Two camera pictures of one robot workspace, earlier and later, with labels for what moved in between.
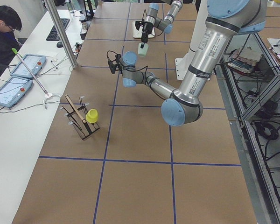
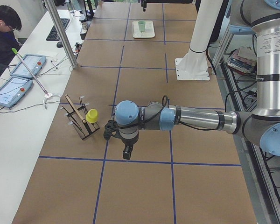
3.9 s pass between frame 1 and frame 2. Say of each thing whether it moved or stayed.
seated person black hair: stayed
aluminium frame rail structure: stayed
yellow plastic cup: stayed
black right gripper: moved
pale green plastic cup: moved
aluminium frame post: stayed
